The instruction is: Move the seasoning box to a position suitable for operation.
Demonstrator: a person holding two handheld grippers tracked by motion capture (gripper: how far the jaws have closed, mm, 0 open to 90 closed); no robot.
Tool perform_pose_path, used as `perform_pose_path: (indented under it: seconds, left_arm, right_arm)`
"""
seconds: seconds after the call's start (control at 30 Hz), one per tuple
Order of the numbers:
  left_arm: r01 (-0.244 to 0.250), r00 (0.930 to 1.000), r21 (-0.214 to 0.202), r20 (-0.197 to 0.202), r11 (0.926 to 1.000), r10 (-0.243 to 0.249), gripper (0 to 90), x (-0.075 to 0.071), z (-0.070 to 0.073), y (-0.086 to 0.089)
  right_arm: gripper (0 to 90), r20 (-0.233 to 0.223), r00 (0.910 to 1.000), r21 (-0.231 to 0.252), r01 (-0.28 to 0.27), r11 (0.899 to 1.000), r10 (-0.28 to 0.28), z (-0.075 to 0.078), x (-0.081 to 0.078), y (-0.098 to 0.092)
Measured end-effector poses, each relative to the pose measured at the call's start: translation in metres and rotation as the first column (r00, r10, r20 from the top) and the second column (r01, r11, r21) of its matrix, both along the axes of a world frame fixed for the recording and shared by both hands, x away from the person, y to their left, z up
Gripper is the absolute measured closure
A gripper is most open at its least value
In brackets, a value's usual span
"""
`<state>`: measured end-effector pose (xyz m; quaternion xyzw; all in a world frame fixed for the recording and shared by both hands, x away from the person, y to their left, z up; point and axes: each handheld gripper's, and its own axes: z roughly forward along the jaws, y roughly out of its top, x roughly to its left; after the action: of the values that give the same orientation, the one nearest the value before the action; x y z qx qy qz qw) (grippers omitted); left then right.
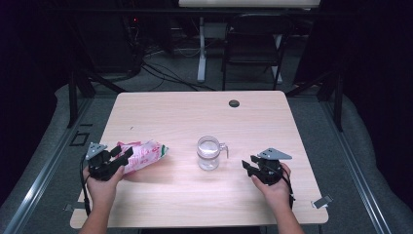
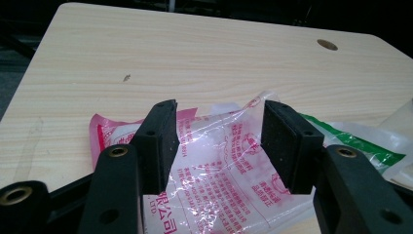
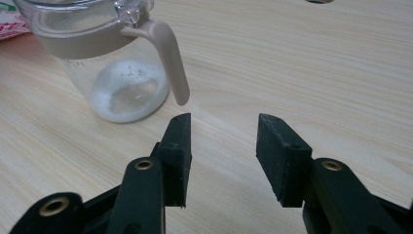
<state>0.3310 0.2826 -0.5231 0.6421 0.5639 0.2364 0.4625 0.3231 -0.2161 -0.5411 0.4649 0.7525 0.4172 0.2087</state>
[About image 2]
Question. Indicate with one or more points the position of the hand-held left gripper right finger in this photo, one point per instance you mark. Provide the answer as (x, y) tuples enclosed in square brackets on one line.
[(292, 146)]

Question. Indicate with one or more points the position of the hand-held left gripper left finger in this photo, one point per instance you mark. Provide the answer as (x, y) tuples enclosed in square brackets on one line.
[(156, 146)]

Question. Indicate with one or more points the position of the pink printed plastic bag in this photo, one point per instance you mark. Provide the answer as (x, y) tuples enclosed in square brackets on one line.
[(220, 169)]

